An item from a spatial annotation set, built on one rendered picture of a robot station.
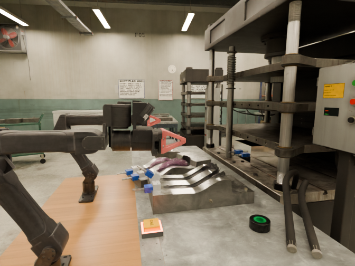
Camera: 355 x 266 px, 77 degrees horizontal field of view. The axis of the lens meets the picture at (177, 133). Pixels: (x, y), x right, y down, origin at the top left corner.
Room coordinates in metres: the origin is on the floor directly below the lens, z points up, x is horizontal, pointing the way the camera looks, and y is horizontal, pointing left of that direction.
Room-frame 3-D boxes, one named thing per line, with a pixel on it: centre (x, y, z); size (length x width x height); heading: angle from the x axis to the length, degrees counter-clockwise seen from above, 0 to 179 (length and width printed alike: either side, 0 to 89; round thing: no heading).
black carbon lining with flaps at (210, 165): (1.11, -0.09, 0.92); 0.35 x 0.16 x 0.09; 103
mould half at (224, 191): (1.11, -0.11, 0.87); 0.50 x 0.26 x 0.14; 103
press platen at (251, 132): (1.87, -0.84, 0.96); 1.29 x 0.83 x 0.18; 13
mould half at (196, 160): (1.44, 0.06, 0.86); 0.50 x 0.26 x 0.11; 120
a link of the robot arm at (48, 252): (0.56, 0.35, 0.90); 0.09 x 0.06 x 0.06; 11
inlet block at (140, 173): (1.25, 0.26, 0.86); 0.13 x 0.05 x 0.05; 120
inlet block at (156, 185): (1.00, 0.15, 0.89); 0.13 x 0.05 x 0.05; 103
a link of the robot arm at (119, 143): (0.60, 0.15, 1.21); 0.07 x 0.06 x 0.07; 101
